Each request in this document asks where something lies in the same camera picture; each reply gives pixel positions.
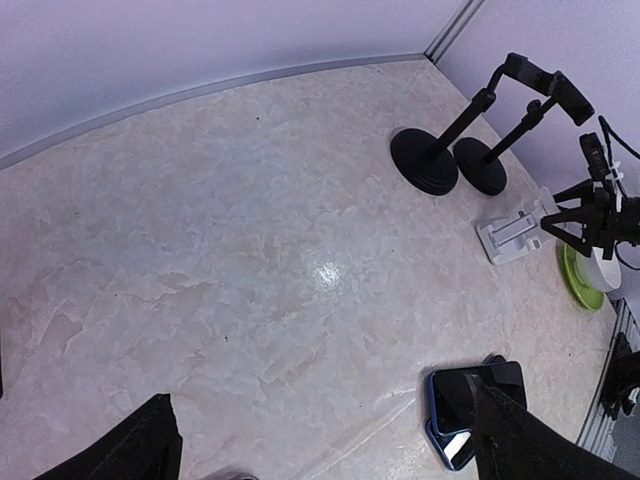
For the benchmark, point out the black pole stand left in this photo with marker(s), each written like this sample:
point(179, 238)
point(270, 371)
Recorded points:
point(425, 160)

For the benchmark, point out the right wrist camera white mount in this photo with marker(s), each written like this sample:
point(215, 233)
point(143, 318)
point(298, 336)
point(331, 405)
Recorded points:
point(599, 167)

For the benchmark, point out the blue phone underneath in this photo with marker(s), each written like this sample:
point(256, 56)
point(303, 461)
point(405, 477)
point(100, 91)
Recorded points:
point(446, 431)

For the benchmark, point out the black pole stand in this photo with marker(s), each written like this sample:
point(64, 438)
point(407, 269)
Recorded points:
point(481, 166)
point(425, 160)

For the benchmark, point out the white bowl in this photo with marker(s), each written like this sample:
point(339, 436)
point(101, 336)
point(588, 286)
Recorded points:
point(598, 273)

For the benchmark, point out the white folding phone stand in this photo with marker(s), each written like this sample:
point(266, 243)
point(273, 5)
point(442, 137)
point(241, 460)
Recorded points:
point(506, 239)

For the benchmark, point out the right aluminium frame post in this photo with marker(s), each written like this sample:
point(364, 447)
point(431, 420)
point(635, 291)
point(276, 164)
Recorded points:
point(453, 28)

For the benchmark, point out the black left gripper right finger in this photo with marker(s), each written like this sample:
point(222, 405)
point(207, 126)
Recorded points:
point(511, 443)

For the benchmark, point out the green plate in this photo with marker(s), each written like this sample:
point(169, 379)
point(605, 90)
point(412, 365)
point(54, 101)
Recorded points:
point(587, 297)

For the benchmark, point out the black pole stand right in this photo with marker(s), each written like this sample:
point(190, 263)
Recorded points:
point(481, 166)

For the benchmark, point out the front aluminium rail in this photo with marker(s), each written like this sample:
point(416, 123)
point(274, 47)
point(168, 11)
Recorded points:
point(608, 432)

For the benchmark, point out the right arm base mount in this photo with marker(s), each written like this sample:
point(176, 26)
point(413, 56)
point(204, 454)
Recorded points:
point(622, 377)

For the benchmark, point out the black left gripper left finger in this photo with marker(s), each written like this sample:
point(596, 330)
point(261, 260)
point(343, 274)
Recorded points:
point(145, 445)

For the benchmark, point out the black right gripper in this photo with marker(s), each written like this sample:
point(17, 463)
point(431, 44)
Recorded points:
point(584, 233)

